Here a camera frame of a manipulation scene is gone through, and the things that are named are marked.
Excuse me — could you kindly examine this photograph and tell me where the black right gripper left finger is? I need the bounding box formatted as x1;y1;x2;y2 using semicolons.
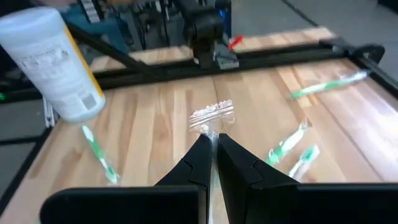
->
154;133;215;224

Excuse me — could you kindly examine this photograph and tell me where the red tag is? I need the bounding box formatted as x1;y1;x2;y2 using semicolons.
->
228;34;246;52

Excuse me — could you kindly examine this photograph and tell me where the grey metal mounting plate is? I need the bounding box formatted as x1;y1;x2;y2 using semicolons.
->
213;42;241;70

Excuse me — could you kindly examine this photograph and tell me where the orange toothbrush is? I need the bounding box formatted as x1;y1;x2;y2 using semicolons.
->
188;98;236;224

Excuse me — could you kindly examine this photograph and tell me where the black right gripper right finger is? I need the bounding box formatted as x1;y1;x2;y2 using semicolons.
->
216;133;300;224

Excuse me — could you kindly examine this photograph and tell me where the black frame clamp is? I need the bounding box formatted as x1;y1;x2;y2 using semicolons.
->
348;42;386;65

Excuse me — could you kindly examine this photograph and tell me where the green toothbrush in clear wrapper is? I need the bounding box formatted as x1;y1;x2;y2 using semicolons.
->
289;68;371;101
81;124;121;187
287;143;321;183
265;120;309;166

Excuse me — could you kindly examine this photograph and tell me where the person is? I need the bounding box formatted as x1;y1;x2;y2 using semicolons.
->
30;0;134;55

